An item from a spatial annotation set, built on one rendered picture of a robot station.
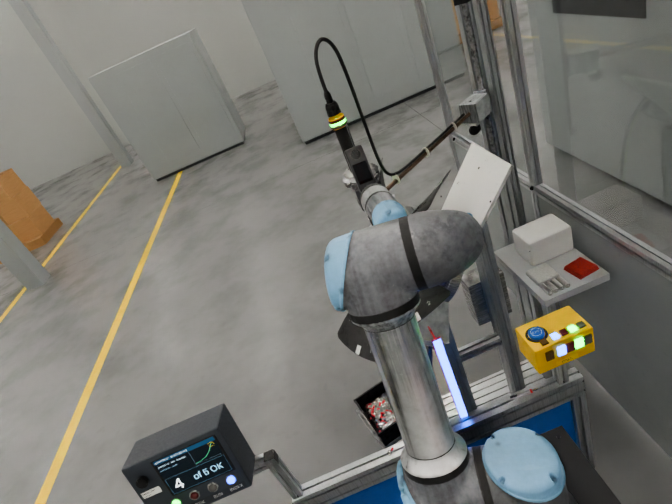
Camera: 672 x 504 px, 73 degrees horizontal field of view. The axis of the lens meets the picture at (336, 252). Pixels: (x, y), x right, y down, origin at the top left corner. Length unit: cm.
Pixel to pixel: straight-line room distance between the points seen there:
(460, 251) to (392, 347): 18
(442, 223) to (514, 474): 41
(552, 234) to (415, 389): 118
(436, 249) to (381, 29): 629
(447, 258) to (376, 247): 10
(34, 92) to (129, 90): 636
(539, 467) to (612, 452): 154
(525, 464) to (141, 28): 1331
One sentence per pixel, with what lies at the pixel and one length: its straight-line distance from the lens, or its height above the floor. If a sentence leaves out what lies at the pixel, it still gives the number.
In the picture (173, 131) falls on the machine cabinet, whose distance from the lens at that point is 860.
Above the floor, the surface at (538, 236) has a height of 97.
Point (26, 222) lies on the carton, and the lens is 917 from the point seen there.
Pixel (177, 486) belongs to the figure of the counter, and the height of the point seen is 116.
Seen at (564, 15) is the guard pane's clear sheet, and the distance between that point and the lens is 158.
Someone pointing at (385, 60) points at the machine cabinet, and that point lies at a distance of 691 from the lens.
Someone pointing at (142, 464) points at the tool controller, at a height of 125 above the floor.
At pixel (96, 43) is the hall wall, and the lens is 1395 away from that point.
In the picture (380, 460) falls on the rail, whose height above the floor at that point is 86.
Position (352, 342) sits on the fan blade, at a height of 96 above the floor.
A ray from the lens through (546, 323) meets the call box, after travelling 134.
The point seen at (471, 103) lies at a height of 147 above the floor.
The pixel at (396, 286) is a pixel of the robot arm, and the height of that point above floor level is 163.
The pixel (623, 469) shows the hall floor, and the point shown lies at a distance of 234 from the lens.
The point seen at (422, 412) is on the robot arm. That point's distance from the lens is 77.
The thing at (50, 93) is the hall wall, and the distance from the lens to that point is 1456.
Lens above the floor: 203
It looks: 31 degrees down
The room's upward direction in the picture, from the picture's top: 25 degrees counter-clockwise
